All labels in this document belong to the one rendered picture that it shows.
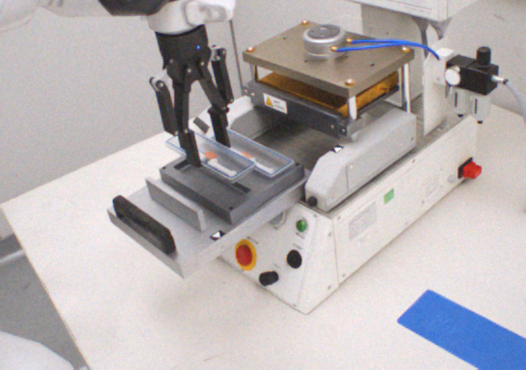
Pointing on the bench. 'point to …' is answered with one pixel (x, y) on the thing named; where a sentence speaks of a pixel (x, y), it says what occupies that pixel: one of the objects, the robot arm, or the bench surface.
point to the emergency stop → (243, 254)
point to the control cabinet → (407, 21)
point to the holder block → (211, 189)
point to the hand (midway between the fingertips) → (206, 139)
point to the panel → (301, 240)
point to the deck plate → (302, 151)
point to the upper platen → (373, 96)
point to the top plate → (332, 57)
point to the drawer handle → (123, 208)
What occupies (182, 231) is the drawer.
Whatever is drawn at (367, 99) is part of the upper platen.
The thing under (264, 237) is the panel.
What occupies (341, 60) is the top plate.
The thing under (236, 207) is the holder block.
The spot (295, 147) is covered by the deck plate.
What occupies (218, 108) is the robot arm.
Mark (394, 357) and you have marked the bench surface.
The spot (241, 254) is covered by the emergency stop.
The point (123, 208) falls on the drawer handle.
